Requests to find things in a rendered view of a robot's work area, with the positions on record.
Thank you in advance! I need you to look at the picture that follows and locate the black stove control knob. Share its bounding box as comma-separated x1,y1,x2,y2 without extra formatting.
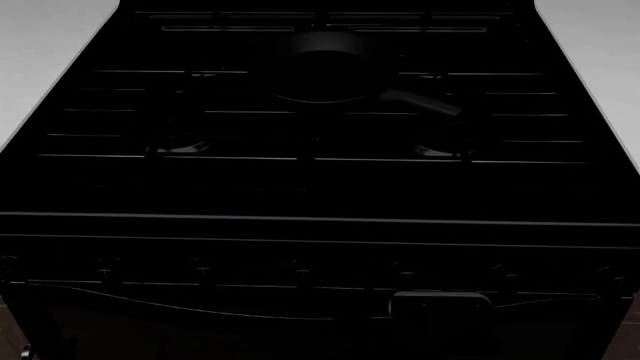
595,264,628,294
491,262,523,291
190,256,217,285
391,260,421,289
95,255,122,283
289,258,318,286
0,255,20,282

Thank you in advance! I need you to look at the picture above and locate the black gas stove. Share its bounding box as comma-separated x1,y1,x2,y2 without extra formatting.
0,0,640,360

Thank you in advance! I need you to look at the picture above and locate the black cast iron stove grate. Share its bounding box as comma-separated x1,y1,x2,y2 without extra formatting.
37,69,589,165

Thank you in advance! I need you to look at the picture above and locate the black frying pan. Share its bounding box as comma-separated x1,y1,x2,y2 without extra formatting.
269,30,462,117

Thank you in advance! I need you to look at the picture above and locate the curved black oven door handle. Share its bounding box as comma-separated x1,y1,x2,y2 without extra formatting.
27,281,396,322

